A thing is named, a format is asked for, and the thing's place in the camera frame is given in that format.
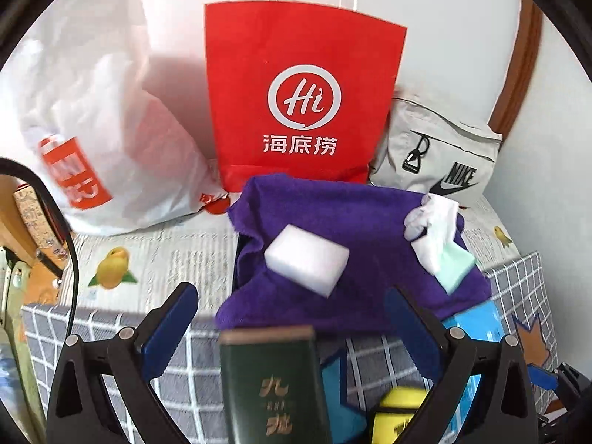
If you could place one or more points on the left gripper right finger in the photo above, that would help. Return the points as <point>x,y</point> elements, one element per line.
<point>503,410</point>

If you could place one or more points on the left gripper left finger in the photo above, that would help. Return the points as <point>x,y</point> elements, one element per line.
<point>80,410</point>

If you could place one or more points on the blue tissue pack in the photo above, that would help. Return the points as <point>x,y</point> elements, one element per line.
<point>481,323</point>

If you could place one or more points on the yellow Adidas mini pouch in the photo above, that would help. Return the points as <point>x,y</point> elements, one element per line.
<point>394,412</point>

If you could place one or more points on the white sponge block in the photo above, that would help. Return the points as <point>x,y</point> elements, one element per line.
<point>306,259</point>

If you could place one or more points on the grey checked bedsheet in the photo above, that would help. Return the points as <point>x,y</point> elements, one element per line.
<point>190,387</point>

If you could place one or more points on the newspaper print fruit cover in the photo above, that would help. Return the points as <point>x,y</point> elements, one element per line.
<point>135,272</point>

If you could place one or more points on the mint green cloth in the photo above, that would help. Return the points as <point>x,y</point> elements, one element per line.
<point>456,263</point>

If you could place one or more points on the brown cardboard box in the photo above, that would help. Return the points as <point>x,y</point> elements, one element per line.
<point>26,225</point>

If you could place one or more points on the dark green tin box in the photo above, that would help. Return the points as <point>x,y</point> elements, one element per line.
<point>272,386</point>

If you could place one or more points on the white cotton glove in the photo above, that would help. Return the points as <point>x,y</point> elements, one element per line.
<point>431,229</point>

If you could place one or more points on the purple fleece towel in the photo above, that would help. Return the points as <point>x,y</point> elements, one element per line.
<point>262,298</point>

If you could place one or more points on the beige Nike waist bag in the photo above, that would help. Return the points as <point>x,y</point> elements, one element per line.
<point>432,145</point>

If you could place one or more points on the white Miniso plastic bag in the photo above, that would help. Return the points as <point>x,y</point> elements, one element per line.
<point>113,156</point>

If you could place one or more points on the red paper shopping bag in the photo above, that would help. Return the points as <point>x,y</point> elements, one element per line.
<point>298,88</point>

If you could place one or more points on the brown wooden door frame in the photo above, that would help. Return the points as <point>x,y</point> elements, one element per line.
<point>520,69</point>

